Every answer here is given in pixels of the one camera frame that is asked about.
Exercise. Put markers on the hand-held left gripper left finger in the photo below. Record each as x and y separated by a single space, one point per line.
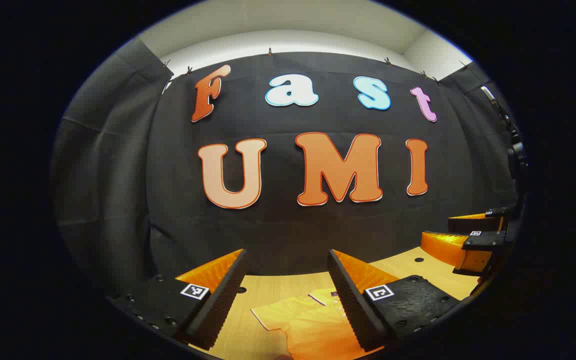
220 300

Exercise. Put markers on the black backdrop cloth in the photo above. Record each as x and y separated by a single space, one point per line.
278 230

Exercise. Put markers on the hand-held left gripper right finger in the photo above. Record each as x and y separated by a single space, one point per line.
350 300

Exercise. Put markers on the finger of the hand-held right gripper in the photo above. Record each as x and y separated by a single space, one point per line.
468 226
485 241

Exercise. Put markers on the orange T-shirt with striped collar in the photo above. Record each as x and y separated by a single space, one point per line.
313 325

